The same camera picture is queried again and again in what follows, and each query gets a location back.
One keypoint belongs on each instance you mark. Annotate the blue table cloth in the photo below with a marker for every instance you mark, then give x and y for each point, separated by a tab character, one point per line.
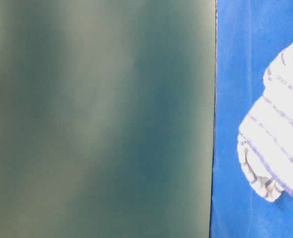
250	35

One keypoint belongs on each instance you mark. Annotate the dark green blurred panel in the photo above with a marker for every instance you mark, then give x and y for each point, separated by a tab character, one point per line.
106	118

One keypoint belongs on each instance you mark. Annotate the white blue striped towel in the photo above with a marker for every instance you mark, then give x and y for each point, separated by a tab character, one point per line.
265	136

